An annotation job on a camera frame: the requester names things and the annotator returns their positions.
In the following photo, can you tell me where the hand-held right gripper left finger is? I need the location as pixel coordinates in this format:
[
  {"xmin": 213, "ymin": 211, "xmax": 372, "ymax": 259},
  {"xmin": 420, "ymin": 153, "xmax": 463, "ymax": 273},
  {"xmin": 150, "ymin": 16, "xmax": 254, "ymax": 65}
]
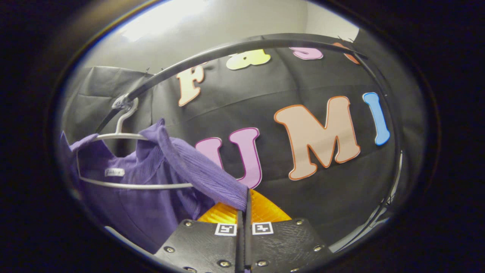
[{"xmin": 153, "ymin": 203, "xmax": 247, "ymax": 273}]

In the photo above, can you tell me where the purple ribbed shirt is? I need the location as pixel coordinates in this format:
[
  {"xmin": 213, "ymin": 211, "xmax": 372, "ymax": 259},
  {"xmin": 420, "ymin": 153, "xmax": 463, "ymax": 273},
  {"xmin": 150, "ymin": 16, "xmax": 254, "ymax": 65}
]
[{"xmin": 61, "ymin": 118, "xmax": 249, "ymax": 254}]

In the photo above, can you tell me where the black backdrop cloth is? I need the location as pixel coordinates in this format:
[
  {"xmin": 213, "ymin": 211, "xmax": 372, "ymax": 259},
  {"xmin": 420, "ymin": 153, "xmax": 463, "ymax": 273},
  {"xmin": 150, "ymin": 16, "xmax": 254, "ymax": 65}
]
[{"xmin": 61, "ymin": 30, "xmax": 429, "ymax": 247}]

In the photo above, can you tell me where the white clothes hanger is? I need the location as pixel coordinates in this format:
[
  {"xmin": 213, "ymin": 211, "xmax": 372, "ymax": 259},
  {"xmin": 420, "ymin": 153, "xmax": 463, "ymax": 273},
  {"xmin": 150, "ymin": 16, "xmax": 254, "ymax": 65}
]
[{"xmin": 76, "ymin": 97, "xmax": 194, "ymax": 190}]

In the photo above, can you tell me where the black clothes rack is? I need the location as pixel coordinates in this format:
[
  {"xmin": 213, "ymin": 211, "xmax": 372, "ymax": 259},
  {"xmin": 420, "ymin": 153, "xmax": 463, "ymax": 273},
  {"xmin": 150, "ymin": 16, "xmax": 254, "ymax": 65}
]
[{"xmin": 95, "ymin": 33, "xmax": 404, "ymax": 253}]

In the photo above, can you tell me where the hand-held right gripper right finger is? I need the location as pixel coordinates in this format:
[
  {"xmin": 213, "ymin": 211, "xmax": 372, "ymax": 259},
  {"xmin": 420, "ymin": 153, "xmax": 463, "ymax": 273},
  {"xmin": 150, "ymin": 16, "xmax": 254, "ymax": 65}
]
[{"xmin": 246, "ymin": 188, "xmax": 335, "ymax": 273}]

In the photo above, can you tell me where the silver tape wad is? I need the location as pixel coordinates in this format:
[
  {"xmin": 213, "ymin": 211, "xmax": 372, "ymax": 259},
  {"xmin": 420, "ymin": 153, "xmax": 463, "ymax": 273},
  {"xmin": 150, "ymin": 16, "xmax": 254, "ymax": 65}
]
[{"xmin": 112, "ymin": 95, "xmax": 132, "ymax": 111}]

